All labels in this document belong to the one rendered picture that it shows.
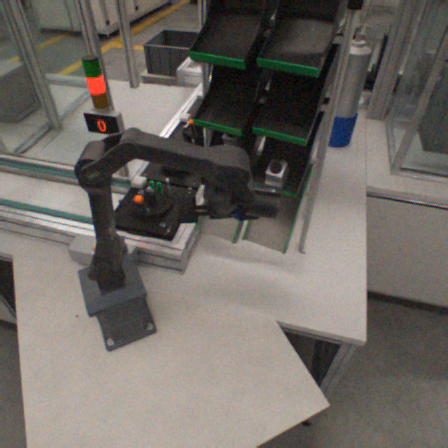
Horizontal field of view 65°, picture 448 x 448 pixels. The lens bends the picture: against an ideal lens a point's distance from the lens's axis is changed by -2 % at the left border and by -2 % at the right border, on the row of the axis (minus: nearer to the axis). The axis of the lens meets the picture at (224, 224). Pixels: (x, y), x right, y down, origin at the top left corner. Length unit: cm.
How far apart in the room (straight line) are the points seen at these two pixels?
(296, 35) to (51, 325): 101
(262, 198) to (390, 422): 153
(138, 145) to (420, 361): 190
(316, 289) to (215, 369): 41
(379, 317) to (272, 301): 122
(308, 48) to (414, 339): 177
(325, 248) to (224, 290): 40
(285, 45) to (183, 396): 86
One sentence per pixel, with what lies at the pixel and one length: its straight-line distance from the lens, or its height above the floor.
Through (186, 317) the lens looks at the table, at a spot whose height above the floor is 86.
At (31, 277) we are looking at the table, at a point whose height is 86.
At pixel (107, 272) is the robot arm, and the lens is 86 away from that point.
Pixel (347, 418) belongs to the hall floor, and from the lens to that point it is 196.
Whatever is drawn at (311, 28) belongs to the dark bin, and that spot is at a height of 156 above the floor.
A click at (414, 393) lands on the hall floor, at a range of 212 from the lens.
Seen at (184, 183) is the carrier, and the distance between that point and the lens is 134.
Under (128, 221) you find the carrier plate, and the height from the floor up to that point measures 97.
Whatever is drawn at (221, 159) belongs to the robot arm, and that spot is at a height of 144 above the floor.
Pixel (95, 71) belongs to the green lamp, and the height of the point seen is 138.
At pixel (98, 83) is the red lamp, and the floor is 134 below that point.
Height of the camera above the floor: 180
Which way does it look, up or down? 45 degrees down
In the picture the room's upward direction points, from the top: straight up
